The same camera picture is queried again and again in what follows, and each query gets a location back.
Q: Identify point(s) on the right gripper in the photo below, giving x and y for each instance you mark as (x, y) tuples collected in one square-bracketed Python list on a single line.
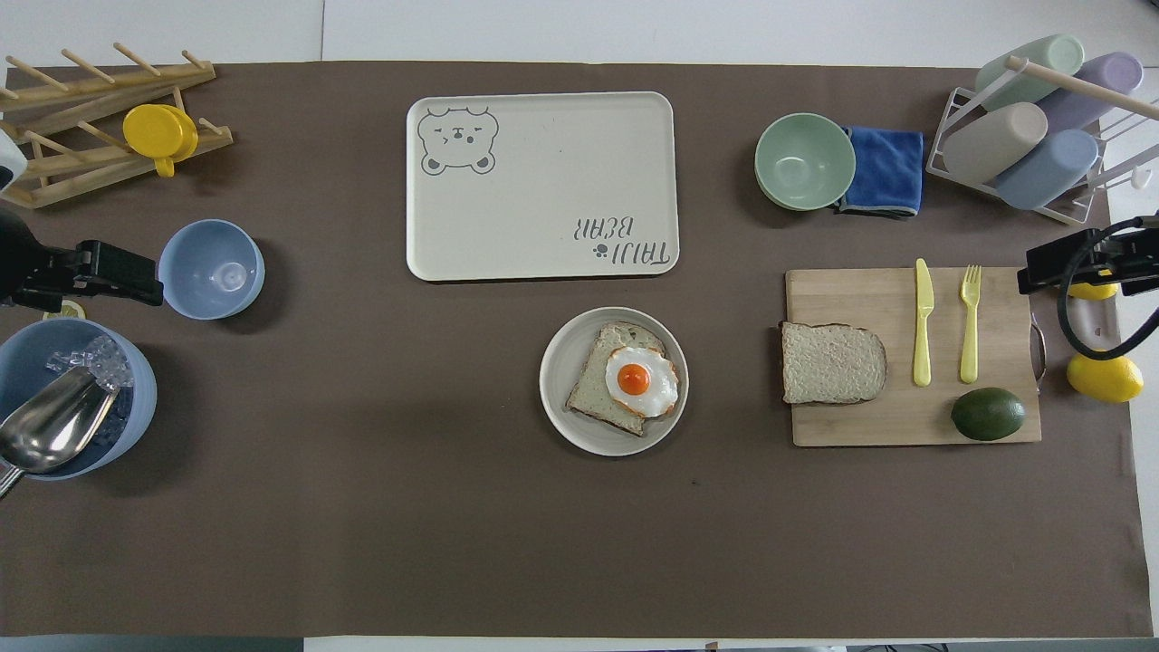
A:
[(1136, 263)]

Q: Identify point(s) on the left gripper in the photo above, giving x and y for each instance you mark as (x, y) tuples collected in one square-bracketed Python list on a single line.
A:
[(20, 258)]

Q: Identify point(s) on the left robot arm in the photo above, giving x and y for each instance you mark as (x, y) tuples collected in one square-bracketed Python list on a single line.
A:
[(7, 158)]

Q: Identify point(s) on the grey round plate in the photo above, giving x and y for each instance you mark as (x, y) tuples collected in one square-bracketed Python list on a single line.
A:
[(570, 417)]

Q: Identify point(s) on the yellow lemon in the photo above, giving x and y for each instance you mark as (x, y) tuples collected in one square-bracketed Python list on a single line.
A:
[(1105, 378), (1091, 292)]

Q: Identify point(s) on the clear ice cubes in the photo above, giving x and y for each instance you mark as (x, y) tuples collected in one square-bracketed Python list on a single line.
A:
[(95, 355)]

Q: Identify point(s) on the blue tumbler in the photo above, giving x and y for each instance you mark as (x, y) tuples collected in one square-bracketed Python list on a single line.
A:
[(1048, 170)]

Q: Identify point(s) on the metal scoop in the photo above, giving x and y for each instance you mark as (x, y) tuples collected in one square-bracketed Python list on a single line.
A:
[(50, 426)]

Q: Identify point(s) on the wooden drying rack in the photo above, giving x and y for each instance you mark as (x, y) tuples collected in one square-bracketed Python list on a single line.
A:
[(86, 91)]

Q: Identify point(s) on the purple tumbler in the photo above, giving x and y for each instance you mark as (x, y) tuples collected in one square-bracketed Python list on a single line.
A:
[(1100, 86)]

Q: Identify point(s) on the yellow plastic fork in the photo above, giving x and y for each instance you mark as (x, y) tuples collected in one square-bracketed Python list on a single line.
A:
[(970, 335)]

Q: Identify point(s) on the blue ice bucket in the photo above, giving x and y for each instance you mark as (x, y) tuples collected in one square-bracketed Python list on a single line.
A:
[(136, 398)]

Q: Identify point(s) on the beige tumbler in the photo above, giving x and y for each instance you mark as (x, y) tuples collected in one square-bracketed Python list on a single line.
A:
[(994, 143)]

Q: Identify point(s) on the yellow cup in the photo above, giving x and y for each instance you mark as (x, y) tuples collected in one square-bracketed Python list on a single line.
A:
[(158, 131)]

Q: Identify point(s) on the light blue bowl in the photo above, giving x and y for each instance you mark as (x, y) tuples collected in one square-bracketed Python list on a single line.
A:
[(210, 270)]

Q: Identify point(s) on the green avocado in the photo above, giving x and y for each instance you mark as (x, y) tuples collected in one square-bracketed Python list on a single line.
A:
[(987, 415)]

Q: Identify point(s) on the green tumbler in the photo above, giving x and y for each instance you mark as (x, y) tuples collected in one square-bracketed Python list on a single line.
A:
[(1032, 68)]

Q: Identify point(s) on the yellow plastic knife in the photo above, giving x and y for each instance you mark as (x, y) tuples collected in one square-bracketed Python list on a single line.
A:
[(923, 326)]

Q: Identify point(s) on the blue cloth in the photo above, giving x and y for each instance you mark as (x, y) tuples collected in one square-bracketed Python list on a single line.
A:
[(887, 167)]

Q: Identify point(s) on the wooden cutting board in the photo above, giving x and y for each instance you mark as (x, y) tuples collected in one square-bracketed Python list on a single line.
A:
[(869, 421)]

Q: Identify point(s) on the plain bread slice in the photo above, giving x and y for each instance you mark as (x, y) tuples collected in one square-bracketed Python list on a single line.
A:
[(833, 364)]

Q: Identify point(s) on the green bowl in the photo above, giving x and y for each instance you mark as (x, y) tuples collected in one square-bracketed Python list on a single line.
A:
[(804, 161)]

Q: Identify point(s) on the fried egg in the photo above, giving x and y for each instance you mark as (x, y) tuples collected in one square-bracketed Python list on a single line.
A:
[(641, 382)]

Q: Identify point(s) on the cream tray with bear print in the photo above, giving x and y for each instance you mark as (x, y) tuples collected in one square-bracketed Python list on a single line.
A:
[(543, 181)]

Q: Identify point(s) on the bread slice under egg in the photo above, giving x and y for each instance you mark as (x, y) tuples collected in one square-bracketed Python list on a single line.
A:
[(593, 389)]

